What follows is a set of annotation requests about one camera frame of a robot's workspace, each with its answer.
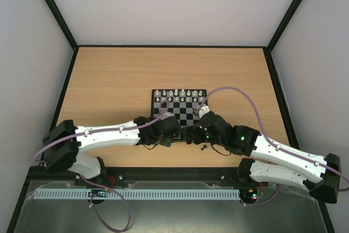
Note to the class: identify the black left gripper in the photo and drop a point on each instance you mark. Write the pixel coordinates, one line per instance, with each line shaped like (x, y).
(167, 141)

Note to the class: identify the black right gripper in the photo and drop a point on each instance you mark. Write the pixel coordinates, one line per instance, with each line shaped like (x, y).
(194, 133)

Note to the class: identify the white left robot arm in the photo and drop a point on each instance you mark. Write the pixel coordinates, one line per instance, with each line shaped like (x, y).
(67, 145)

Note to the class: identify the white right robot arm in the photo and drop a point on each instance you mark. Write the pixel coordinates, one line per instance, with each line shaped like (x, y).
(266, 160)

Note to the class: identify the black grey chess board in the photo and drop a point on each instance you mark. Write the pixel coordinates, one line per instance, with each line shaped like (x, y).
(183, 111)

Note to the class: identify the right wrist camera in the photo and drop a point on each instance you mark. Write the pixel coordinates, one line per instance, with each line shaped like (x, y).
(200, 112)

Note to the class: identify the light blue cable duct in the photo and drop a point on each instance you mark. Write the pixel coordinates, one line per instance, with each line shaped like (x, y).
(137, 194)

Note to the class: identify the black enclosure frame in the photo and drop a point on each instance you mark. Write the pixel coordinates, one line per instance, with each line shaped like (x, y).
(37, 172)

